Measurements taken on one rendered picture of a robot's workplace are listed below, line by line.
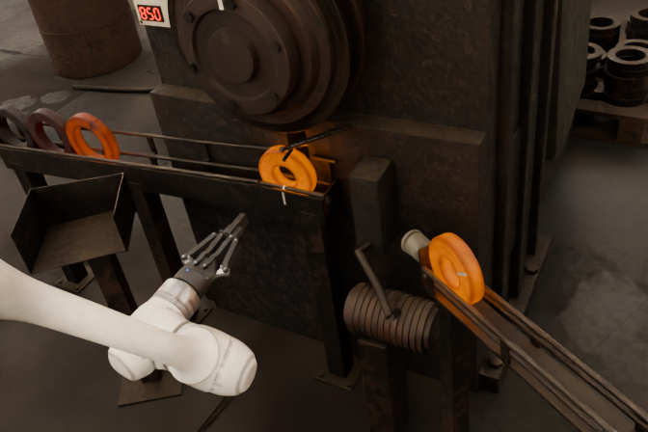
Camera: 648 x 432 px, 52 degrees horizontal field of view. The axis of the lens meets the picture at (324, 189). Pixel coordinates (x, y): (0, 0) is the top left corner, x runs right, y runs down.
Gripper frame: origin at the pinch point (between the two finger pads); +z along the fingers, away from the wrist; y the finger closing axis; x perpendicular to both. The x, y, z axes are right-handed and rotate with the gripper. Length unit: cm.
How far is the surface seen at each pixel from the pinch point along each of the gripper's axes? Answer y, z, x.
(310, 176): 7.5, 22.4, -0.9
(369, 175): 24.7, 21.5, 4.2
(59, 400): -72, -29, -72
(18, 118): -102, 23, -2
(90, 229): -53, -2, -14
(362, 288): 25.2, 8.9, -21.4
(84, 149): -76, 22, -10
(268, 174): -5.0, 21.7, -2.3
